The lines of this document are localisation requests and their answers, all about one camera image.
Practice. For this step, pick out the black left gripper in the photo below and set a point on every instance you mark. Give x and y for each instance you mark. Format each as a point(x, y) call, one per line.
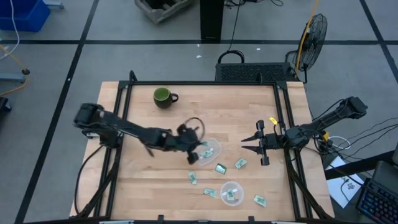
point(183, 141)

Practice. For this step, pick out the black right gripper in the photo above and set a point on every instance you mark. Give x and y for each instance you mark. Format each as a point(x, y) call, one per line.
point(273, 141)

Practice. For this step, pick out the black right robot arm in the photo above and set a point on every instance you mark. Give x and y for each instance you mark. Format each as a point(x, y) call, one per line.
point(326, 119)

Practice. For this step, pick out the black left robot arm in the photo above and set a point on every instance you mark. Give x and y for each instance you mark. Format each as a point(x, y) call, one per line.
point(124, 127)

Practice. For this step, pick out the oval clear plastic container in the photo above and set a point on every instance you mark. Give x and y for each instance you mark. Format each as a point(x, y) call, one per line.
point(216, 147)

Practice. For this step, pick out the yellow tag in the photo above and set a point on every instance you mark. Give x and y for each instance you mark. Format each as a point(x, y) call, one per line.
point(273, 120)

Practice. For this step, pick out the round clear plastic container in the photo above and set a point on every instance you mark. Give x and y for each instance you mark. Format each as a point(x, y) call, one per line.
point(237, 200)

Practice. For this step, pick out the dark green ceramic mug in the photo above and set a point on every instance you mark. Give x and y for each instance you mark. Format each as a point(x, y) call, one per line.
point(162, 98)

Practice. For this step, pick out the yellow plug connector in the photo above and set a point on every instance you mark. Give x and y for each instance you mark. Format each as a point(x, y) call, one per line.
point(325, 136)

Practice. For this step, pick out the black perforated equipment case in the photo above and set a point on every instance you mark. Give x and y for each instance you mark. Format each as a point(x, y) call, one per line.
point(253, 72)

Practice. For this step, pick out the white printed paper sheet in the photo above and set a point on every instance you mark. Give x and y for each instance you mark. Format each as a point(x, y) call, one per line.
point(343, 186)

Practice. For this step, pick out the black floor beam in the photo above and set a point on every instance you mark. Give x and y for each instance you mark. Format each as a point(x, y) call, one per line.
point(360, 165)

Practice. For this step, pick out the black floor fan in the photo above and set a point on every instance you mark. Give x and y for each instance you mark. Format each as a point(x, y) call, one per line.
point(312, 39)

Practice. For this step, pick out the black tower stand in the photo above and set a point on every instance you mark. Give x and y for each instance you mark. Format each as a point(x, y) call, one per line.
point(211, 20)

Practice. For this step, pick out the dark laptop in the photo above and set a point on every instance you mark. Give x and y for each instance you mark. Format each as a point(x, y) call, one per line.
point(385, 175)

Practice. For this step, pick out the backlit computer keyboard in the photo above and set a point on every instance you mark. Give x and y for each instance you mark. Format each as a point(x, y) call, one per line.
point(377, 202)

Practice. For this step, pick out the grey wooden crate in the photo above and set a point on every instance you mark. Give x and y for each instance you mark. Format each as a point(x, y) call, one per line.
point(161, 12)

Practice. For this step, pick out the black caster foot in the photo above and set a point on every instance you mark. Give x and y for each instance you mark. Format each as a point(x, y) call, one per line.
point(25, 71)

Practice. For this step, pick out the blue plastic bin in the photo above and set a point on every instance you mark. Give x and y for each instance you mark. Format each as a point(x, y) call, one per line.
point(25, 14)

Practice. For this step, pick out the black metal table frame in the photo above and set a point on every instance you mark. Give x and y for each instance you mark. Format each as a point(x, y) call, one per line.
point(202, 83)

